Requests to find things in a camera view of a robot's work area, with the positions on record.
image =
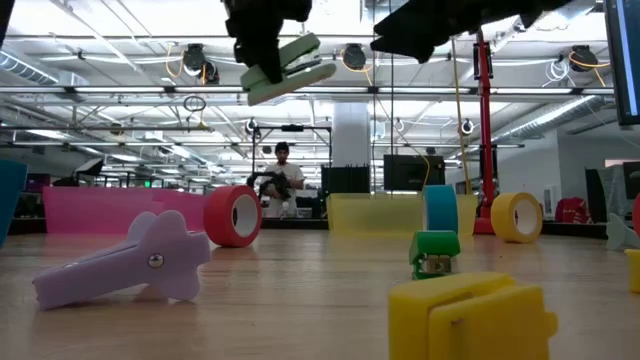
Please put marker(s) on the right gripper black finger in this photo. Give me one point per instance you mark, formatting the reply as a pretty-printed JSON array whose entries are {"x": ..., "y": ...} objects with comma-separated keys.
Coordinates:
[{"x": 412, "y": 35}]

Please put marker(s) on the light green stapler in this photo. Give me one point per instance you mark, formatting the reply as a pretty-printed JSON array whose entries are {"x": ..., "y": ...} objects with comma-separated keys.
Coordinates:
[{"x": 300, "y": 80}]

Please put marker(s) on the red tape roll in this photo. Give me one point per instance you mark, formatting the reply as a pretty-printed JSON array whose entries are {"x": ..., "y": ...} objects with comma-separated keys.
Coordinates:
[{"x": 217, "y": 215}]

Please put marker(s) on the blue tape roll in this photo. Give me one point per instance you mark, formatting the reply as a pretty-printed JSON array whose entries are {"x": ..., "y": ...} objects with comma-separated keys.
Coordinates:
[{"x": 440, "y": 207}]

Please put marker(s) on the yellow tape roll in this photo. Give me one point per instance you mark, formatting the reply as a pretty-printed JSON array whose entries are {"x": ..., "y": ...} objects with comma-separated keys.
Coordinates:
[{"x": 501, "y": 217}]

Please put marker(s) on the green mini stapler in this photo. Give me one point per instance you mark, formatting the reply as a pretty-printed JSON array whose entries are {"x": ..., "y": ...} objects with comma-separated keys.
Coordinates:
[{"x": 435, "y": 242}]

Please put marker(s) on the orange tape roll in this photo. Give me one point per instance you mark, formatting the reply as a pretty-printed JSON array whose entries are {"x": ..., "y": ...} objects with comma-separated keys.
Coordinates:
[{"x": 637, "y": 215}]

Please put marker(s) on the light blue staple remover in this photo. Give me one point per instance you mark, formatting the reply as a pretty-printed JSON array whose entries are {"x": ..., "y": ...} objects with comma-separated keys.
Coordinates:
[{"x": 620, "y": 235}]

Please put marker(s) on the purple staple remover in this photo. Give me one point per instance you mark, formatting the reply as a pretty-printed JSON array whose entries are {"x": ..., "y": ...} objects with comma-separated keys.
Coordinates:
[{"x": 100, "y": 270}]

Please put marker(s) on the yellow mini stapler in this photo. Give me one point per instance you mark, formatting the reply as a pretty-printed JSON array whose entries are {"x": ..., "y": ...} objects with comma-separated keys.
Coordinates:
[
  {"x": 634, "y": 270},
  {"x": 450, "y": 320}
]

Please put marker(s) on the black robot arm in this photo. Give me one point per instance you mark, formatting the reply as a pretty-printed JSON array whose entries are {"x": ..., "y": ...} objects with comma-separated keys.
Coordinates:
[{"x": 272, "y": 185}]

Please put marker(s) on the red desk lamp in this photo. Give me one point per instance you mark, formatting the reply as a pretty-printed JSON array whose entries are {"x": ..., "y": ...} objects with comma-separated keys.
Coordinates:
[{"x": 485, "y": 125}]

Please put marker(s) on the white building column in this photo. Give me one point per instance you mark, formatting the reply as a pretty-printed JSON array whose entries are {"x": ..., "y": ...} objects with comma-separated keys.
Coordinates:
[{"x": 351, "y": 135}]

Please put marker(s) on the person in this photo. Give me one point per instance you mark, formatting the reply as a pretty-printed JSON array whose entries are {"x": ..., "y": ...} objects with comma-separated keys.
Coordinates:
[{"x": 290, "y": 175}]

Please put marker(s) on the black display panel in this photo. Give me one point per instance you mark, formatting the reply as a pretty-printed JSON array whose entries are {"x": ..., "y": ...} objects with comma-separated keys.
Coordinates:
[{"x": 412, "y": 172}]

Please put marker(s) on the computer monitor blue screen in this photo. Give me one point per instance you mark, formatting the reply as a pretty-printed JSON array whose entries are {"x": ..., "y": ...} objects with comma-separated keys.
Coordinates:
[{"x": 625, "y": 60}]

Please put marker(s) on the yellow plastic bin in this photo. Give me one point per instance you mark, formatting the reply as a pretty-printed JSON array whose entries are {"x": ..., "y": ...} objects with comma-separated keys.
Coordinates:
[{"x": 375, "y": 215}]

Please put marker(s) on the pink plastic bin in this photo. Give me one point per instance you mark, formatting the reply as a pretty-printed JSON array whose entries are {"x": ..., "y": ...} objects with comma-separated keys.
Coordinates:
[{"x": 100, "y": 210}]

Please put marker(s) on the red bag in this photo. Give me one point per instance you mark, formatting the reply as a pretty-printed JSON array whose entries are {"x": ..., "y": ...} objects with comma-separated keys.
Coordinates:
[{"x": 572, "y": 210}]

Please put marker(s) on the blue plastic bin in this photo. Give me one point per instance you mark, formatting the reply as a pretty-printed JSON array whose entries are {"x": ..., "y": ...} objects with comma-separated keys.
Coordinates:
[{"x": 12, "y": 200}]

